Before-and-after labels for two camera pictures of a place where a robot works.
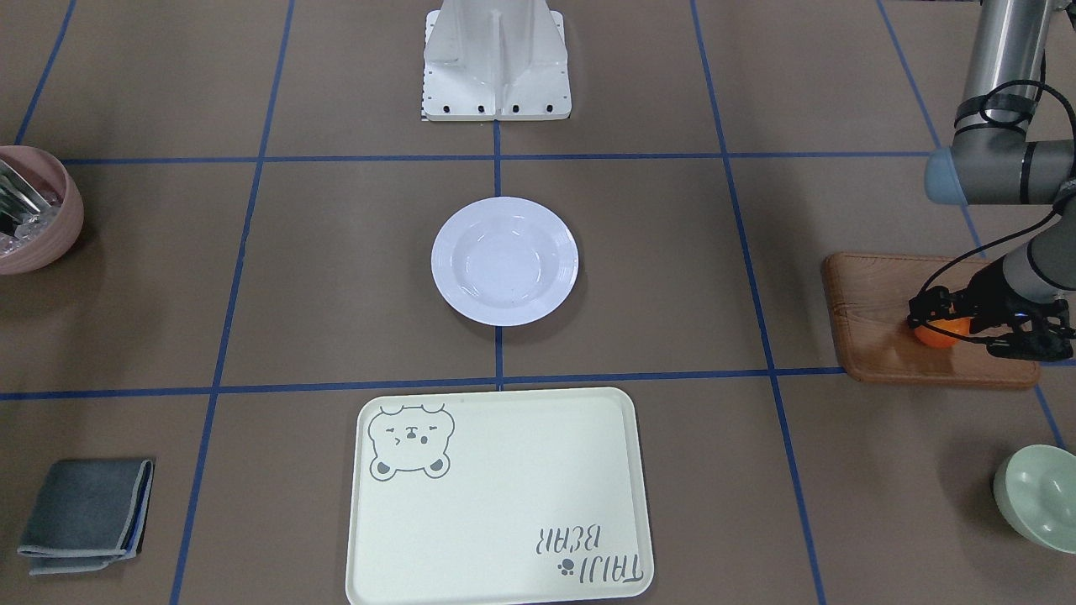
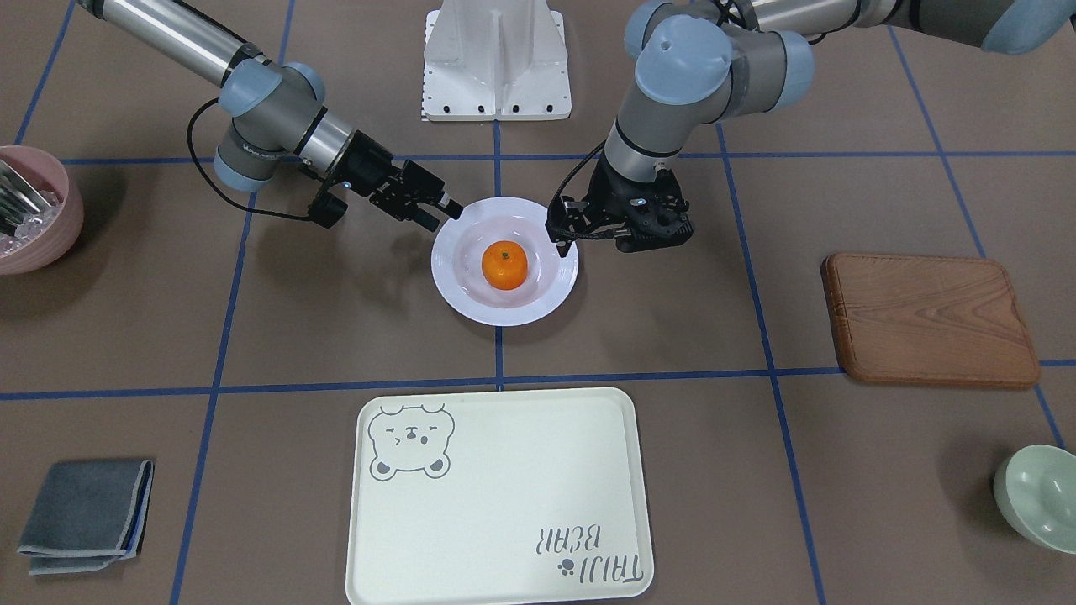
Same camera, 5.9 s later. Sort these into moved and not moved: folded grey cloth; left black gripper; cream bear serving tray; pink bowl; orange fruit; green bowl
Moved: orange fruit; left black gripper
Not moved: folded grey cloth; green bowl; pink bowl; cream bear serving tray
